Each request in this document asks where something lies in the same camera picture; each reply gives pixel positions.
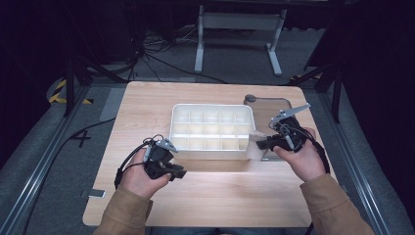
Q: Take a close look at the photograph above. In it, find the black metal stand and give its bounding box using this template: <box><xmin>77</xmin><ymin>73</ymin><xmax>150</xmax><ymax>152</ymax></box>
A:
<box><xmin>288</xmin><ymin>62</ymin><xmax>345</xmax><ymax>124</ymax></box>

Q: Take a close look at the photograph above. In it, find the white divided storage box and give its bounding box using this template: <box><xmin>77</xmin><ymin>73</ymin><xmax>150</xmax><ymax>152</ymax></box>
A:
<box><xmin>168</xmin><ymin>103</ymin><xmax>257</xmax><ymax>162</ymax></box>

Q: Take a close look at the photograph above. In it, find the person's right hand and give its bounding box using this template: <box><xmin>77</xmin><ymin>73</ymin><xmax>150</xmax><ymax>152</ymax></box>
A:
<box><xmin>273</xmin><ymin>127</ymin><xmax>331</xmax><ymax>183</ymax></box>

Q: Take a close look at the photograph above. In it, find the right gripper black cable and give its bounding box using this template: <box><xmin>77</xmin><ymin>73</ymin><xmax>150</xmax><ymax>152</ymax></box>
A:
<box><xmin>301</xmin><ymin>127</ymin><xmax>331</xmax><ymax>174</ymax></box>

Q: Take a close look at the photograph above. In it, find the small grey tape strip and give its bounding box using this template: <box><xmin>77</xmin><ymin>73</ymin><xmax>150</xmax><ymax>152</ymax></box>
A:
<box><xmin>80</xmin><ymin>188</ymin><xmax>108</xmax><ymax>199</ymax></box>

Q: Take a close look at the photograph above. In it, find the person's left hand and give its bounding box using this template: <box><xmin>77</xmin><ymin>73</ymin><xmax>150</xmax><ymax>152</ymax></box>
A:
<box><xmin>118</xmin><ymin>148</ymin><xmax>172</xmax><ymax>200</ymax></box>

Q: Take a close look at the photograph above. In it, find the clear plastic box lid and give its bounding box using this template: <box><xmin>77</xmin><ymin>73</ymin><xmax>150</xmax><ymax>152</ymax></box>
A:
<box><xmin>244</xmin><ymin>94</ymin><xmax>295</xmax><ymax>162</ymax></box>

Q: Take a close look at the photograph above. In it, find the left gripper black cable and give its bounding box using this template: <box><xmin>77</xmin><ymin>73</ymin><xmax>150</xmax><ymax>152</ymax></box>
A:
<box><xmin>114</xmin><ymin>140</ymin><xmax>150</xmax><ymax>190</ymax></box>

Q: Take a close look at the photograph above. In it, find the aluminium floor rail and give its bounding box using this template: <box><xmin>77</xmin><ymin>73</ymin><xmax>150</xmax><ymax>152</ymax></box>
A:
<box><xmin>0</xmin><ymin>85</ymin><xmax>92</xmax><ymax>235</ymax></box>
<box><xmin>317</xmin><ymin>92</ymin><xmax>393</xmax><ymax>235</ymax></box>

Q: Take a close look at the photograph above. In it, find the long black floor cable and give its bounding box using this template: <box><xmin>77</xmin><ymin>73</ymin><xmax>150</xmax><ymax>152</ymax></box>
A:
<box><xmin>21</xmin><ymin>117</ymin><xmax>117</xmax><ymax>235</ymax></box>

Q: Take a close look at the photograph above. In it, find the yellow and black floor tape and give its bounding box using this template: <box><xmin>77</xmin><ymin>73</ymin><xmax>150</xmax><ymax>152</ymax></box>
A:
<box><xmin>48</xmin><ymin>78</ymin><xmax>94</xmax><ymax>106</ymax></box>

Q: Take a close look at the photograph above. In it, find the black tripod stand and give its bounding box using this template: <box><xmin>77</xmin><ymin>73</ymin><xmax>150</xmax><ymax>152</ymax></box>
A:
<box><xmin>63</xmin><ymin>53</ymin><xmax>129</xmax><ymax>118</ymax></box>

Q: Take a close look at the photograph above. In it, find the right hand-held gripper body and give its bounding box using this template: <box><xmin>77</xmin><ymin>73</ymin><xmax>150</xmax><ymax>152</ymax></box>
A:
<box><xmin>268</xmin><ymin>103</ymin><xmax>312</xmax><ymax>153</ymax></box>

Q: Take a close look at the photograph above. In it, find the grey metal table frame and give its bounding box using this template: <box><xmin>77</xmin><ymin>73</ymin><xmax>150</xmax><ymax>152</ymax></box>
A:
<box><xmin>194</xmin><ymin>4</ymin><xmax>288</xmax><ymax>77</ymax></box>

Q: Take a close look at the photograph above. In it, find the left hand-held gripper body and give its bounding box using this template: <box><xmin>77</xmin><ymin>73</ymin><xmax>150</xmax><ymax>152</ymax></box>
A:
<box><xmin>142</xmin><ymin>134</ymin><xmax>180</xmax><ymax>180</ymax></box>

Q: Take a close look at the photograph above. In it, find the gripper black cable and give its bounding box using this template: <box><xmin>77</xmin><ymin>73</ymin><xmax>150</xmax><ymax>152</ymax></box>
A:
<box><xmin>114</xmin><ymin>140</ymin><xmax>150</xmax><ymax>190</ymax></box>
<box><xmin>301</xmin><ymin>127</ymin><xmax>331</xmax><ymax>174</ymax></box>

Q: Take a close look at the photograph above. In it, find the bundle of black floor cables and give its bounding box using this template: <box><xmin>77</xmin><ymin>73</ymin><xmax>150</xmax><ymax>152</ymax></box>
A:
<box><xmin>126</xmin><ymin>23</ymin><xmax>229</xmax><ymax>84</ymax></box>

